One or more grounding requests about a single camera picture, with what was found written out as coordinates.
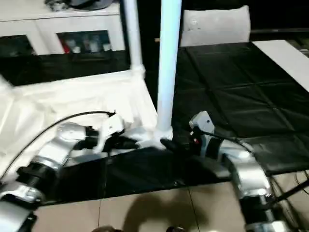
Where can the white plastic table top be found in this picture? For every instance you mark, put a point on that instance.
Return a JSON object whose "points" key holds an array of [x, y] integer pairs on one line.
{"points": [[72, 96]]}

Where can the white table leg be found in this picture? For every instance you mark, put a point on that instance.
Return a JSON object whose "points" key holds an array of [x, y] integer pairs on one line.
{"points": [[4, 83], [169, 60], [132, 36]]}

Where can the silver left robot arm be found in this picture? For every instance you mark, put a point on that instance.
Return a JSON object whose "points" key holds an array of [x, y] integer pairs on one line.
{"points": [[53, 147]]}

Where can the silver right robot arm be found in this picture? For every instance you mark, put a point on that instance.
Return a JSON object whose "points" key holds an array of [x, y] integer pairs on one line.
{"points": [[248, 169]]}

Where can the dark robot right foot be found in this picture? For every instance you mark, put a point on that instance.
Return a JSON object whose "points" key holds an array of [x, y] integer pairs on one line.
{"points": [[177, 229]]}

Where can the dark robot foot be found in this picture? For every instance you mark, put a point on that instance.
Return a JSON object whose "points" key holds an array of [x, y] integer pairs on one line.
{"points": [[177, 229], [106, 229]]}

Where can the dark robot left foot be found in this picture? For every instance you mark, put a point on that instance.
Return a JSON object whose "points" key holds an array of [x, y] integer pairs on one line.
{"points": [[106, 229]]}

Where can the small white cup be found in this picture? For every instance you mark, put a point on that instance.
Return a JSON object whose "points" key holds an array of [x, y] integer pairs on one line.
{"points": [[106, 47], [76, 50]]}

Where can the white jar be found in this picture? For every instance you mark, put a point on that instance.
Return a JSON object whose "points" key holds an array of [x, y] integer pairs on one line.
{"points": [[93, 47]]}

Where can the red packet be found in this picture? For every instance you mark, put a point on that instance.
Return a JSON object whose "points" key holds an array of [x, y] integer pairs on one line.
{"points": [[66, 47]]}

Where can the black tripod leg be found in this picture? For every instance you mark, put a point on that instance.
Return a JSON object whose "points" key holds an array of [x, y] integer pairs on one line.
{"points": [[293, 191]]}

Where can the black cabinet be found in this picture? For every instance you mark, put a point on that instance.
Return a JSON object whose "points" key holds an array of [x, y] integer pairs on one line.
{"points": [[149, 29]]}

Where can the white chair back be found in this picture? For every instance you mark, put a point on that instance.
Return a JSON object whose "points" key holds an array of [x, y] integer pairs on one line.
{"points": [[217, 26]]}

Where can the white glass-door cabinet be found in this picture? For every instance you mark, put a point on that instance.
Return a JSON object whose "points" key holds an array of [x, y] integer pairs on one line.
{"points": [[36, 21]]}

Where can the black tangled bundle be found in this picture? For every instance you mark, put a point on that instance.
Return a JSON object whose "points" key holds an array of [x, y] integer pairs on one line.
{"points": [[56, 4]]}

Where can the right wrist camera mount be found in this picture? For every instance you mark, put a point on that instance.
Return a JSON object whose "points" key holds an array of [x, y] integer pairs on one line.
{"points": [[202, 123]]}

